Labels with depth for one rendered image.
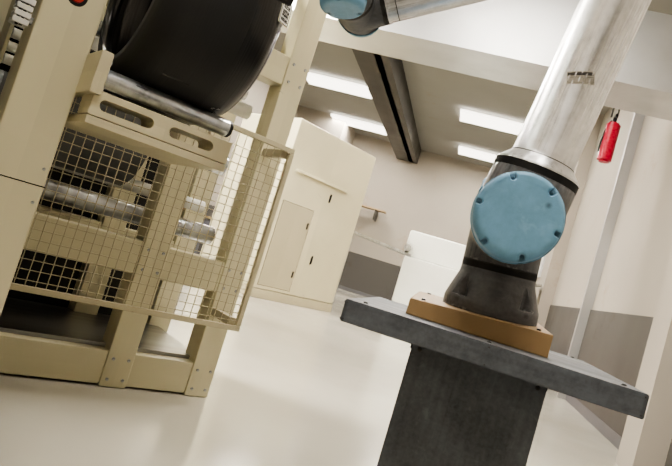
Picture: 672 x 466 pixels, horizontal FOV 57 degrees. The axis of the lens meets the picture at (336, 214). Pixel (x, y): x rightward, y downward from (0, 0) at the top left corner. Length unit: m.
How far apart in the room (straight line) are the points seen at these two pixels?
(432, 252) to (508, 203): 7.93
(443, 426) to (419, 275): 7.66
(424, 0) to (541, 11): 3.87
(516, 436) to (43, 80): 1.24
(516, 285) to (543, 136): 0.30
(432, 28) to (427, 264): 4.45
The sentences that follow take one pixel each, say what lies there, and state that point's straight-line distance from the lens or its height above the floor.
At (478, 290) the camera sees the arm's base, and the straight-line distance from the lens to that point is 1.23.
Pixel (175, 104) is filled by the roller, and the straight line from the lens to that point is 1.58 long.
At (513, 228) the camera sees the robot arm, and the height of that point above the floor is 0.79.
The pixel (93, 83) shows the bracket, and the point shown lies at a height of 0.87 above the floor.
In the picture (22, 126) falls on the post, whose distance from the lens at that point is 1.56.
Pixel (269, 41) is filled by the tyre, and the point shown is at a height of 1.12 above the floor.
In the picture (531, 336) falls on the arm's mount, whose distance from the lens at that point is 1.19.
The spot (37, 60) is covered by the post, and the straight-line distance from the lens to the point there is 1.58.
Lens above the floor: 0.66
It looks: 4 degrees up
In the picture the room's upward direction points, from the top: 17 degrees clockwise
